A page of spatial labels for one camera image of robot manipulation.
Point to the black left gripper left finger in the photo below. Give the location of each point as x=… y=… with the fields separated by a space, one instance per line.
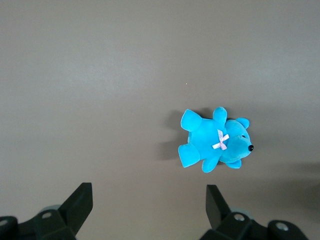
x=50 y=225

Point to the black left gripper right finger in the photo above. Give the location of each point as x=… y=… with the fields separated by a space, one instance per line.
x=237 y=227

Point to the blue teddy bear plush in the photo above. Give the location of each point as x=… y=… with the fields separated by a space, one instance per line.
x=207 y=135

